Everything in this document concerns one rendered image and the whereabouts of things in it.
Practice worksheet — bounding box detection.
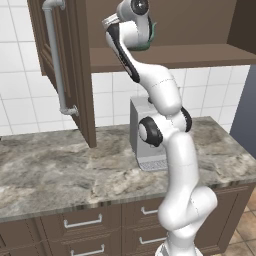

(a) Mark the brown cabinet door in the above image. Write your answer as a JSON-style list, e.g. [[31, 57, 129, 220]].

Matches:
[[27, 0, 98, 149]]

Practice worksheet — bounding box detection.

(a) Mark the brown base cupboard door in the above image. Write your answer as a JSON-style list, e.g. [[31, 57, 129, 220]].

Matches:
[[0, 218, 48, 256], [199, 186, 255, 255]]

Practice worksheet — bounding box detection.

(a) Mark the brown drawer front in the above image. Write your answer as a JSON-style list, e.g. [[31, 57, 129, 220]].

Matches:
[[39, 203, 123, 240], [47, 229, 123, 256], [121, 196, 168, 228], [121, 225, 172, 256]]

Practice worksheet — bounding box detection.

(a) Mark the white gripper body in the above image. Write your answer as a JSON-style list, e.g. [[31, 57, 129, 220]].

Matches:
[[101, 13, 121, 32]]

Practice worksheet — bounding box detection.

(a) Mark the brown wall cabinet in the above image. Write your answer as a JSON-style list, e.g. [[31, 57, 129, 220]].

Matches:
[[85, 0, 256, 74]]

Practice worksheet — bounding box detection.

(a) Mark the grey cabinet door handle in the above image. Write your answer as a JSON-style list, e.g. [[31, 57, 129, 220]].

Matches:
[[41, 0, 80, 117]]

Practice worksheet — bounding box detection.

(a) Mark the silver drawer handle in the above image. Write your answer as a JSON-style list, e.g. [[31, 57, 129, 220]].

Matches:
[[138, 235, 168, 246], [62, 213, 104, 230], [69, 243, 106, 256], [140, 206, 160, 216]]

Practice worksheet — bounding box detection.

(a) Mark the grey coffee machine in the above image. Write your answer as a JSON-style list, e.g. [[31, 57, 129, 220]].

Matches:
[[129, 95, 172, 172]]

